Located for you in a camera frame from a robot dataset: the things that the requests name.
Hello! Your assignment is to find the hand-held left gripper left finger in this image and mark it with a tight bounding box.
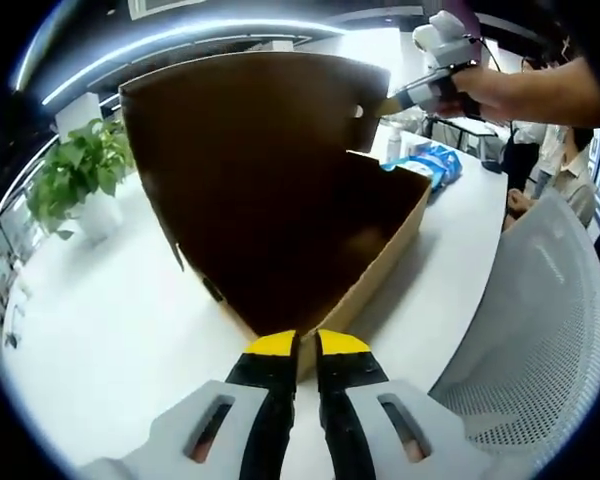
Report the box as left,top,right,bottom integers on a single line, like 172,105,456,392
149,329,301,480

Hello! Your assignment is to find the brown cardboard shoe box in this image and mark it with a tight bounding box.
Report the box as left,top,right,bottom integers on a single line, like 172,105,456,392
118,49,431,385

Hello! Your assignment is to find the grey mesh office chair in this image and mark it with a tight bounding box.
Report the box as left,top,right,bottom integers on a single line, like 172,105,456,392
427,191,600,454

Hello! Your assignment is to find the person's right hand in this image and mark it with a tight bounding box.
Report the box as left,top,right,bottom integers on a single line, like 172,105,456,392
437,67,519,121

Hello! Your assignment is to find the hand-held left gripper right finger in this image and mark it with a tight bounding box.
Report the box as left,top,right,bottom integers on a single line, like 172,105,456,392
315,328,481,480

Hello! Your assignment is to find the potted green plant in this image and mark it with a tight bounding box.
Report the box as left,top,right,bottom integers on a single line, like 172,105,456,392
26,117,136,246

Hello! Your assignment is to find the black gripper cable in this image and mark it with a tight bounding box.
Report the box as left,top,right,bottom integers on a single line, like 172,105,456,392
462,33,504,74

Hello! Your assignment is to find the blue soft tissue pack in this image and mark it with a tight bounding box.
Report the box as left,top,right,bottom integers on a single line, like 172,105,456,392
422,142,464,191

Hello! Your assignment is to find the white pump bottle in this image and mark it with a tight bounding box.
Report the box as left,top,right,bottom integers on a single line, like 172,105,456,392
385,124,402,162

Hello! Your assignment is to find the black frame desk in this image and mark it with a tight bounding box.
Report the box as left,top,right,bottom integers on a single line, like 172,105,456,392
424,113,504,161

